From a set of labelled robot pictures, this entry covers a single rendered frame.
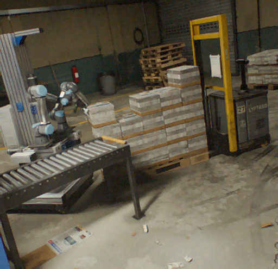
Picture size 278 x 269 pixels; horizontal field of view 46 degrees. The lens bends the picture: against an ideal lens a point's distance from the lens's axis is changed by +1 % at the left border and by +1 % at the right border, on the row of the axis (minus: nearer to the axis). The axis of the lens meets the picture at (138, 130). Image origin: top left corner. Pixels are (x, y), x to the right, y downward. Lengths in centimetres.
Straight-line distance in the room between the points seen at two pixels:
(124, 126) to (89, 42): 766
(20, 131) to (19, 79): 63
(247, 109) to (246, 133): 33
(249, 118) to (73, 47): 758
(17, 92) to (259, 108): 310
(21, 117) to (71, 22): 746
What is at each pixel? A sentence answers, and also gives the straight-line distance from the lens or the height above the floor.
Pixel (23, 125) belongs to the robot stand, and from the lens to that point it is 409.
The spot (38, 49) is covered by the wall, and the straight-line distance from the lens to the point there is 1066.
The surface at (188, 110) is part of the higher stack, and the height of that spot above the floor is 76.
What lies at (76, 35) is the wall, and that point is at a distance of 1125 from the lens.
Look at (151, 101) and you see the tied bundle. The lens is 407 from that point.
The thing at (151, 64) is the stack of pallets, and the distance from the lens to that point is 1046.
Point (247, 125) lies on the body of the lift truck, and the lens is 471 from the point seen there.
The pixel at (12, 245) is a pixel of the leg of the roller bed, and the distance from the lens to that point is 293.
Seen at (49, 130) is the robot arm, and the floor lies 98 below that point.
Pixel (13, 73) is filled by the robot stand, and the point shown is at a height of 161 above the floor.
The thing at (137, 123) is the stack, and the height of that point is 76.
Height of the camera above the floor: 181
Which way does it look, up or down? 16 degrees down
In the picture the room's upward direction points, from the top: 10 degrees counter-clockwise
